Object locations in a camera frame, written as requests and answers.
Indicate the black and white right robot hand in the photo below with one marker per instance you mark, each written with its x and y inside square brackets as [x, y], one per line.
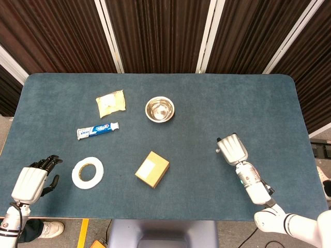
[232, 148]

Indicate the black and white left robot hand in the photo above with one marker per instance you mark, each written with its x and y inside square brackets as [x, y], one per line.
[28, 183]

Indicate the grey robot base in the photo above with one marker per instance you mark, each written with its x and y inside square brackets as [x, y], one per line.
[163, 232]

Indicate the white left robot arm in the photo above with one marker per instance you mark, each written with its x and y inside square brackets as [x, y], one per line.
[9, 224]

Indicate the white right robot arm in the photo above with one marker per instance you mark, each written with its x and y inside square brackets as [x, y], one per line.
[258, 191]

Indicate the dark trouser leg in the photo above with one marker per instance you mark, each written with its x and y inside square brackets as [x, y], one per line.
[32, 230]

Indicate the white sneaker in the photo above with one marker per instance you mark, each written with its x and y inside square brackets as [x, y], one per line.
[53, 228]

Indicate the blue felt table cloth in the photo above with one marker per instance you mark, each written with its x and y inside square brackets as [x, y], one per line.
[186, 186]

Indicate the white double-sided tape roll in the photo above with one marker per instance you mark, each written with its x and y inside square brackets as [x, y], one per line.
[97, 174]

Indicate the brown cardboard box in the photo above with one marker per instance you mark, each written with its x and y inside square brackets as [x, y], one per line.
[152, 169]

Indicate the stainless steel bowl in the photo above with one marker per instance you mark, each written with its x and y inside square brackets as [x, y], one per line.
[159, 109]

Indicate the blue and white toothpaste tube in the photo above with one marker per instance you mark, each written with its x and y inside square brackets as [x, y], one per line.
[97, 130]

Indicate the black equipment box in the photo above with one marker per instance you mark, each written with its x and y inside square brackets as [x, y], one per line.
[322, 148]

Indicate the orange floor object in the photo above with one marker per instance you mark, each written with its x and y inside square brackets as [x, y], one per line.
[99, 244]

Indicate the brown pleated partition panel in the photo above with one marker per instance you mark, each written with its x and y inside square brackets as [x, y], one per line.
[248, 33]
[313, 77]
[7, 90]
[160, 33]
[57, 33]

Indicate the white plastic object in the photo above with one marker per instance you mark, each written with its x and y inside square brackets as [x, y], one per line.
[325, 180]

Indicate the yellow snack packet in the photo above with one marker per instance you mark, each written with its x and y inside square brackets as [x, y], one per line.
[111, 103]

